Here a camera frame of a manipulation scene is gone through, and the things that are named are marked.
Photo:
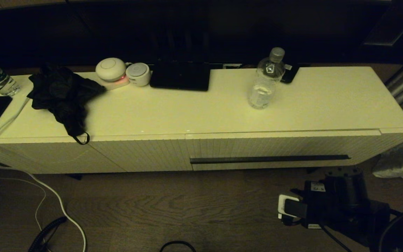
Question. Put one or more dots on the white power strip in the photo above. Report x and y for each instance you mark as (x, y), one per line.
(232, 65)

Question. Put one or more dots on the black HDMI box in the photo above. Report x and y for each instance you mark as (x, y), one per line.
(290, 74)

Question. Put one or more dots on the white ribbed cabinet door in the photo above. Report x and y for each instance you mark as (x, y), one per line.
(145, 154)

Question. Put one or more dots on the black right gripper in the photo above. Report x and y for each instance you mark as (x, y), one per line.
(316, 206)

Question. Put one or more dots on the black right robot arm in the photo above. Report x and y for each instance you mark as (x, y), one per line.
(355, 210)

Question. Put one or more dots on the dark side cabinet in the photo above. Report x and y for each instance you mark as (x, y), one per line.
(394, 24)

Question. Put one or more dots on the black folded umbrella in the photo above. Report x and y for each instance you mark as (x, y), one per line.
(61, 93)

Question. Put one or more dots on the small white round speaker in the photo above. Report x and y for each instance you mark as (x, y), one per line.
(138, 74)

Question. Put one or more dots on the black flat set-top box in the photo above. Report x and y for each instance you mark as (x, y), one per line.
(180, 76)

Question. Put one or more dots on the white low cabinet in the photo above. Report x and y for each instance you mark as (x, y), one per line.
(222, 112)

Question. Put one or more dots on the large white round device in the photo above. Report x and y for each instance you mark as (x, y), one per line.
(110, 69)

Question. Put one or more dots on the clear plastic water bottle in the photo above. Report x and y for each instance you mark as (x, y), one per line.
(262, 94)

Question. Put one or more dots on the white base pad red light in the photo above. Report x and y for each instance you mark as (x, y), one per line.
(117, 84)

